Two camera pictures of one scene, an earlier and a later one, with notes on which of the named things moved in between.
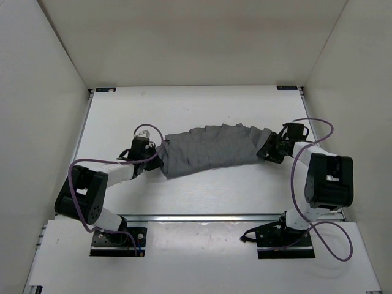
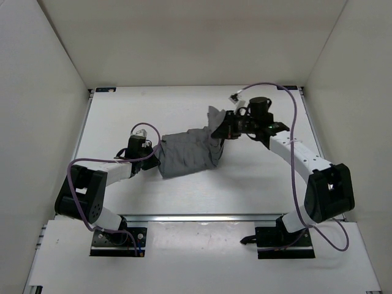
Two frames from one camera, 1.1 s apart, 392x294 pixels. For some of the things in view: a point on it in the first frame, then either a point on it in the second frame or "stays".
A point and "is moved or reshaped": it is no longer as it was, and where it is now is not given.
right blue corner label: (287, 87) stays
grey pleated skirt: (214, 145) is moved or reshaped
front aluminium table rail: (203, 218) stays
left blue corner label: (106, 89) stays
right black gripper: (267, 150) → (226, 130)
